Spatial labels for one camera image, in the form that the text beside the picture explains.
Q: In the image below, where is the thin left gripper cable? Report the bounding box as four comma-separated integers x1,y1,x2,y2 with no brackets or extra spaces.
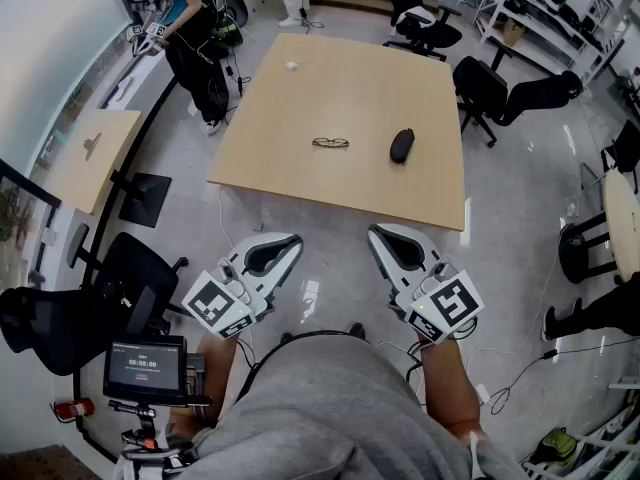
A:
234,337,257,369

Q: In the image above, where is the red fire extinguisher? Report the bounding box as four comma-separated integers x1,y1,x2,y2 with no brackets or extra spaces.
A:
52,397,96,423

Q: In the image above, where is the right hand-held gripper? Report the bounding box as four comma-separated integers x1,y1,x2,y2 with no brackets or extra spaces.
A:
367,223,485,345

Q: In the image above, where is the person's left forearm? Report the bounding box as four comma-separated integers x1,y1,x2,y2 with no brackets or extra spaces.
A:
167,331,251,432

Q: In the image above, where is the black stool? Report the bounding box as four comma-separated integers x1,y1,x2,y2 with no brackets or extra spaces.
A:
557,211,621,285

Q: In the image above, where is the person's right forearm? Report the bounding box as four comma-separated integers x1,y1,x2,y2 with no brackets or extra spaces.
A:
417,337,486,442

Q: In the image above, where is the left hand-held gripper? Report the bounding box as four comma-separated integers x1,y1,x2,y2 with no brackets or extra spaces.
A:
180,232,305,340

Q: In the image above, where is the silver-framed black chair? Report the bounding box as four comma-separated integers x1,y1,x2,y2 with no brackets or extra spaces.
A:
579,120,640,209

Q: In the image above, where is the black monitor mount rig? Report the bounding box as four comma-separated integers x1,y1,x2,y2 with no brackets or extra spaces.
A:
107,352,214,469

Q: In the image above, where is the thin gripper cable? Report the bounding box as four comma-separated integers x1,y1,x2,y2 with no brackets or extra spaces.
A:
377,340,426,404
234,337,257,369

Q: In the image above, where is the thick black cable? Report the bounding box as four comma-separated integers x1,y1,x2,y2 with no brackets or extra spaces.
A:
234,330,371,404

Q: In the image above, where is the person's grey sweatshirt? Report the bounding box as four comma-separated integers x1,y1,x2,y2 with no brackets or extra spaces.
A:
184,335,531,480

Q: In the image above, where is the black mesh office chair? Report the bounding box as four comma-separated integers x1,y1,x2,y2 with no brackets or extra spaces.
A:
0,222,190,377

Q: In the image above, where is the black reclined office chair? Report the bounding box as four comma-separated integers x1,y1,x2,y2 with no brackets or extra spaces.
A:
452,42,584,149

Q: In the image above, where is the small metal clamp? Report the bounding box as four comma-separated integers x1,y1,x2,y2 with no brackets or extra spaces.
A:
83,132,104,162

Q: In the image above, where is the cardboard box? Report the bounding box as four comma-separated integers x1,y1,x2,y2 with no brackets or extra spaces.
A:
501,17,526,48

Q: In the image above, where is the thin right gripper cable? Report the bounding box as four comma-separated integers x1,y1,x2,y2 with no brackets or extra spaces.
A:
377,340,426,404

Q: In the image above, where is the black floor cable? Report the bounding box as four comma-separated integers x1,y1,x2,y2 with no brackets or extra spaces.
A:
489,336,640,417
219,42,251,100

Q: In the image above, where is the black table base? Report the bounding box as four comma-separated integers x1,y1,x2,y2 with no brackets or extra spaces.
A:
110,170,173,229

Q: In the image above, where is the white cloth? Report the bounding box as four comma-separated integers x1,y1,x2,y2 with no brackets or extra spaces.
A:
392,7,436,37

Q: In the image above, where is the small wooden table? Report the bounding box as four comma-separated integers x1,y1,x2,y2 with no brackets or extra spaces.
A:
47,109,144,216

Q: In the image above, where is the round wooden table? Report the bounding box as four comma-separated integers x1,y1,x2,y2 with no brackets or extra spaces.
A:
602,170,640,284

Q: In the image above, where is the black glasses case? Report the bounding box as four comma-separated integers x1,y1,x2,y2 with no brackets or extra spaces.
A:
389,127,416,165

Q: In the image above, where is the small black monitor screen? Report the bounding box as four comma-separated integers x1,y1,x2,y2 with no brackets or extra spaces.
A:
102,335,189,408

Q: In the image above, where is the green and black bag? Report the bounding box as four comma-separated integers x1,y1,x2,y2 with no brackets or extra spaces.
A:
529,426,579,467

